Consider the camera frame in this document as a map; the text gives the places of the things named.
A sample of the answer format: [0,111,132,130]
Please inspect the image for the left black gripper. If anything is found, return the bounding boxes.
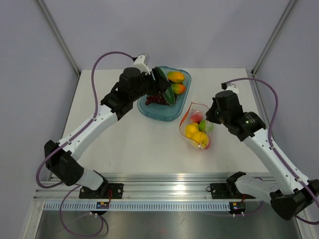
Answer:
[131,68,171,102]

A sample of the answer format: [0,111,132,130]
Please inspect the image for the green cucumber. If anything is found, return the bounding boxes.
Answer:
[152,67,175,105]

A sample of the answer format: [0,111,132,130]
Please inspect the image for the green guava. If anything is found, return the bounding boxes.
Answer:
[198,119,214,134]

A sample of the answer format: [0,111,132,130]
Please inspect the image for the clear zip top bag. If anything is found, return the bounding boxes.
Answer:
[179,102,214,150]

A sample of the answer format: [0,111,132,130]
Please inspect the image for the yellow lemon front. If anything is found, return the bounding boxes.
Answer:
[190,131,209,149]

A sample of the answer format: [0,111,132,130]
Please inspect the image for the yellow lemon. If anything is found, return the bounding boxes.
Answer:
[190,131,209,149]
[185,123,199,138]

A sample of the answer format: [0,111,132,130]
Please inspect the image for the red apple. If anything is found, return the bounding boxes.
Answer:
[205,142,211,150]

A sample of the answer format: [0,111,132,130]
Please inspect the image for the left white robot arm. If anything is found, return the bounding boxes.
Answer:
[44,67,170,198]

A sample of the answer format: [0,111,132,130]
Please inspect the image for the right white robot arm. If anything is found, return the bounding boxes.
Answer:
[206,90,319,221]

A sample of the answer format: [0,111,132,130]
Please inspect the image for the dark grapes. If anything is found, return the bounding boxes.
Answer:
[145,95,169,106]

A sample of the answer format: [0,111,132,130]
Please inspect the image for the orange fruit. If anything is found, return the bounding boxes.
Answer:
[171,83,186,95]

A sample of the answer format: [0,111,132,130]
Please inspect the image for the orange yellow mango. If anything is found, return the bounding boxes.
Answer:
[167,71,185,84]

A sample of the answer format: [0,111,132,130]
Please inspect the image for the teal plastic fruit basket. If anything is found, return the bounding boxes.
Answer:
[137,66,191,122]

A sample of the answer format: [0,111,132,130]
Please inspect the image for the right control board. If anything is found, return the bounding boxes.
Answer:
[229,202,246,217]

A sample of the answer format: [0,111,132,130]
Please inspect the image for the control board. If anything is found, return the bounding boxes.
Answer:
[229,202,246,217]
[96,202,110,209]

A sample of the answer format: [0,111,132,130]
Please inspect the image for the left control board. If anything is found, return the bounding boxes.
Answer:
[96,202,110,209]

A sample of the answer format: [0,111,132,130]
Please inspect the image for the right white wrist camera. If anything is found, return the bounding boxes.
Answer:
[221,83,239,94]

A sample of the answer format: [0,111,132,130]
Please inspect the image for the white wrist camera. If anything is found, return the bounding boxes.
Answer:
[133,54,151,75]
[221,83,239,94]

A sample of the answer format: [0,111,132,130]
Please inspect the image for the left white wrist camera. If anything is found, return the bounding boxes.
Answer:
[133,54,151,75]

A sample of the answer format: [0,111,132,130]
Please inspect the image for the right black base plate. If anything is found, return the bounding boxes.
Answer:
[206,183,255,200]

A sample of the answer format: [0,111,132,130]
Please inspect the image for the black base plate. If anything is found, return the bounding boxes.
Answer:
[206,183,255,200]
[79,183,124,199]

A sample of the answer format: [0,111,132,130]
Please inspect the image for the aluminium mounting rail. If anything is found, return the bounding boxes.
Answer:
[33,172,275,202]

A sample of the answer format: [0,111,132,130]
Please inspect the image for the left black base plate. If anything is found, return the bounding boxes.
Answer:
[79,183,124,199]

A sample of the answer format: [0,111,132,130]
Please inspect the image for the left aluminium frame post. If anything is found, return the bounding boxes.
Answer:
[35,0,81,78]

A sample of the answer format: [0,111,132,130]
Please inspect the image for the aluminium frame post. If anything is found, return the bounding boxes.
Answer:
[35,0,81,78]
[251,0,299,77]

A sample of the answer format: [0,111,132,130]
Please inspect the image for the right aluminium frame post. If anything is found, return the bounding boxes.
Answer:
[251,0,299,77]

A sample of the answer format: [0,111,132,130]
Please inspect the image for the white slotted cable duct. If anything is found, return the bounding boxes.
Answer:
[43,201,230,212]

